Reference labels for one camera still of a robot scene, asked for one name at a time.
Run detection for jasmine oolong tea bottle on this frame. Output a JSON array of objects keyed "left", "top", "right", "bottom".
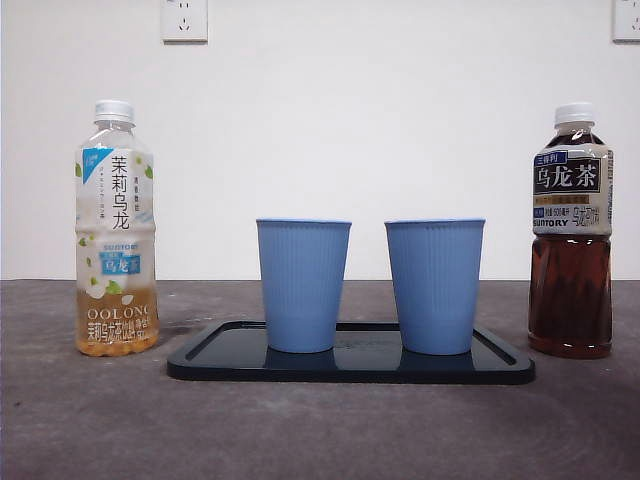
[{"left": 74, "top": 98, "right": 161, "bottom": 358}]

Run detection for dark oolong tea bottle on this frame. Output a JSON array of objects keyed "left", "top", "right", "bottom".
[{"left": 527, "top": 102, "right": 614, "bottom": 360}]

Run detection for blue ribbed cup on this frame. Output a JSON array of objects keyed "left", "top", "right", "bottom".
[
  {"left": 383, "top": 216, "right": 487, "bottom": 357},
  {"left": 255, "top": 217, "right": 353, "bottom": 355}
]

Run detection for dark blue tray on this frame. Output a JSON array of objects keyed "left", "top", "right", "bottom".
[{"left": 166, "top": 320, "right": 537, "bottom": 385}]

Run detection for white wall socket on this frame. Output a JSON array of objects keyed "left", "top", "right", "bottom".
[
  {"left": 160, "top": 0, "right": 209, "bottom": 44},
  {"left": 612, "top": 0, "right": 640, "bottom": 43}
]

